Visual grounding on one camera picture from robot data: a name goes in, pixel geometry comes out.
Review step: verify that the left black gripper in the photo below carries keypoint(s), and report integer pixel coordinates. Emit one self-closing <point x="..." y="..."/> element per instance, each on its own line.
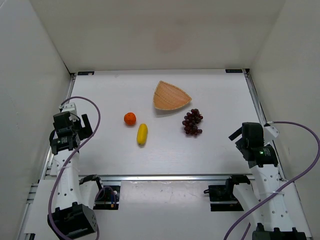
<point x="80" y="127"/>

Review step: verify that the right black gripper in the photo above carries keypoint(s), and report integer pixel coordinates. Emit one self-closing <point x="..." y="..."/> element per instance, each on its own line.
<point x="240" y="137"/>

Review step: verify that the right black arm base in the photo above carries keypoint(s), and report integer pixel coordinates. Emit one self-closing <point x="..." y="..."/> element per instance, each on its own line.
<point x="222" y="198"/>

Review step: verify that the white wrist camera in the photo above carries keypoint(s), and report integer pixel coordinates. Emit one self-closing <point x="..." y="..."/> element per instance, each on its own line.
<point x="68" y="107"/>
<point x="270" y="132"/>

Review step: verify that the aluminium frame rail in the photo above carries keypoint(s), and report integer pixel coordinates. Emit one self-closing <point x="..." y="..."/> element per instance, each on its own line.
<point x="66" y="144"/>
<point x="163" y="178"/>
<point x="285" y="183"/>

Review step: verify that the left black corner bracket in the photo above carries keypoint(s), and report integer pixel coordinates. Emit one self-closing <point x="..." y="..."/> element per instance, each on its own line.
<point x="85" y="73"/>

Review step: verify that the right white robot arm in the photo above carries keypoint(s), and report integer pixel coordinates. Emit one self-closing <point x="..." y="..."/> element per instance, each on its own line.
<point x="268" y="212"/>

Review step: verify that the right black corner bracket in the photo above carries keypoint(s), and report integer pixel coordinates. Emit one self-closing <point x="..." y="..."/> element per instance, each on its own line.
<point x="234" y="71"/>

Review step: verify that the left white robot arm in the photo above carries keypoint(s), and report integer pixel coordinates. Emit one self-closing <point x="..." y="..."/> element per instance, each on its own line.
<point x="71" y="204"/>

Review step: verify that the purple fake grape bunch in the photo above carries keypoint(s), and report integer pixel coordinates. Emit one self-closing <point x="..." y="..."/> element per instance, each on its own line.
<point x="191" y="122"/>

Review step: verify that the yellow fake mango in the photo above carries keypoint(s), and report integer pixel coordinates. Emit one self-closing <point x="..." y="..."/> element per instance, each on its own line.
<point x="142" y="134"/>

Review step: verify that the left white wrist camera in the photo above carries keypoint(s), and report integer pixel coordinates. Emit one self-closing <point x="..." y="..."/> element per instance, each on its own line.
<point x="68" y="107"/>

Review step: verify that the right aluminium frame rail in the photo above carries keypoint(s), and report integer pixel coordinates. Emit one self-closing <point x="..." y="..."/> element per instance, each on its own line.
<point x="285" y="183"/>

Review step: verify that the left aluminium frame rail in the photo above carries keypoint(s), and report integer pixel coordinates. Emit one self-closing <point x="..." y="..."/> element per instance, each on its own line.
<point x="66" y="144"/>

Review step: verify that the woven wicker fruit bowl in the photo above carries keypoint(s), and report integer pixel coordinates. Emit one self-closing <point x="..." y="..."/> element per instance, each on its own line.
<point x="168" y="97"/>

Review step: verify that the orange fake tangerine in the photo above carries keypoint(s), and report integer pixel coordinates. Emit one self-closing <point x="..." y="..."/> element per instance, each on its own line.
<point x="130" y="119"/>

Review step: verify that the black corner bracket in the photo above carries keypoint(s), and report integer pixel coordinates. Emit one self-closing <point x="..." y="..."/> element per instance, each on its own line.
<point x="234" y="71"/>
<point x="85" y="73"/>

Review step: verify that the front aluminium frame rail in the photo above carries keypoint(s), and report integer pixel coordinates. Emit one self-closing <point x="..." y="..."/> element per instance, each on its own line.
<point x="163" y="178"/>

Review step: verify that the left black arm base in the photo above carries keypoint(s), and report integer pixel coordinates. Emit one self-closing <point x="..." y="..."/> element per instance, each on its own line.
<point x="107" y="200"/>

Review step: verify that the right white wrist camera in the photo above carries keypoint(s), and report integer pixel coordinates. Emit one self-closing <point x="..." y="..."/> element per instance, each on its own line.
<point x="270" y="132"/>

